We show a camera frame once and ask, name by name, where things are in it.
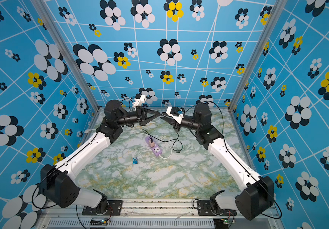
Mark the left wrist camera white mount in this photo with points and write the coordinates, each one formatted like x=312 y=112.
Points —
x=139 y=100

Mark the right aluminium corner post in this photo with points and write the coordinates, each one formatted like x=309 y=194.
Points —
x=268 y=28

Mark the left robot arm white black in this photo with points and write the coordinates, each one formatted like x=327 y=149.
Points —
x=58 y=181

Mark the aluminium front rail frame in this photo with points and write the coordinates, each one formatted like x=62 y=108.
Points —
x=153 y=214

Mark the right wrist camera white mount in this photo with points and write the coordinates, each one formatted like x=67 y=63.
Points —
x=175 y=111

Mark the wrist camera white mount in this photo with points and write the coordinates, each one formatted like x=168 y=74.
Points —
x=175 y=111
x=139 y=100

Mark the left aluminium corner post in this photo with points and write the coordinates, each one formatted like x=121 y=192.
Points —
x=56 y=35

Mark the green circuit board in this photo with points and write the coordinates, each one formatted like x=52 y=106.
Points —
x=221 y=223
x=99 y=222

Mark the right green circuit board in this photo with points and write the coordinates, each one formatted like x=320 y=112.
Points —
x=221 y=223

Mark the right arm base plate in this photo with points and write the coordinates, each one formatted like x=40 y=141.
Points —
x=209 y=208

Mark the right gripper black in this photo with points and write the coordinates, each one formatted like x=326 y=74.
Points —
x=178 y=127

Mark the left green circuit board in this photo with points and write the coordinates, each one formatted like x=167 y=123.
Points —
x=99 y=222

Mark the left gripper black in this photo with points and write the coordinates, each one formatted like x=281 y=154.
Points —
x=141 y=115

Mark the blue mp3 player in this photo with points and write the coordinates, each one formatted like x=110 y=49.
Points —
x=135 y=160

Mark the aluminium corner post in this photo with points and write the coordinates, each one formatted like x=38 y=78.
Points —
x=56 y=35
x=268 y=28

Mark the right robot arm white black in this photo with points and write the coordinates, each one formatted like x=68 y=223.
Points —
x=257 y=192

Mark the pink usb charger cube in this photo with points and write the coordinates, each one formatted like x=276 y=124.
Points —
x=151 y=142

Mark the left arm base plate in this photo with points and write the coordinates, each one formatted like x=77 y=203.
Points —
x=111 y=207

